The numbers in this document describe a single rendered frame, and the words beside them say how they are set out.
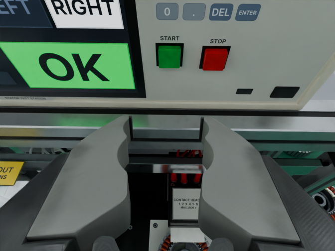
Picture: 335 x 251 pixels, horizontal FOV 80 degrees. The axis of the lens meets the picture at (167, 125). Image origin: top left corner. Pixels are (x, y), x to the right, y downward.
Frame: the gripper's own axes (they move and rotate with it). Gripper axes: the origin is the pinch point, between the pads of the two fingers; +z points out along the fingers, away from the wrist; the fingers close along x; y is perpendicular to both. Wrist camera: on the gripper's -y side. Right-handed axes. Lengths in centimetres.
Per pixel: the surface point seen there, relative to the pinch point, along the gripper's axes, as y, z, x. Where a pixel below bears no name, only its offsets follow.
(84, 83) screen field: 0.3, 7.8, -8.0
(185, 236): 28.8, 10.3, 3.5
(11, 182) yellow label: 10.9, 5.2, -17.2
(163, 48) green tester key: -3.4, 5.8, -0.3
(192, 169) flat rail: 12.7, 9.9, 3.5
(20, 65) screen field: -1.5, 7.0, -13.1
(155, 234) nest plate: 37.1, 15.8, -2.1
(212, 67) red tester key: -1.8, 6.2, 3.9
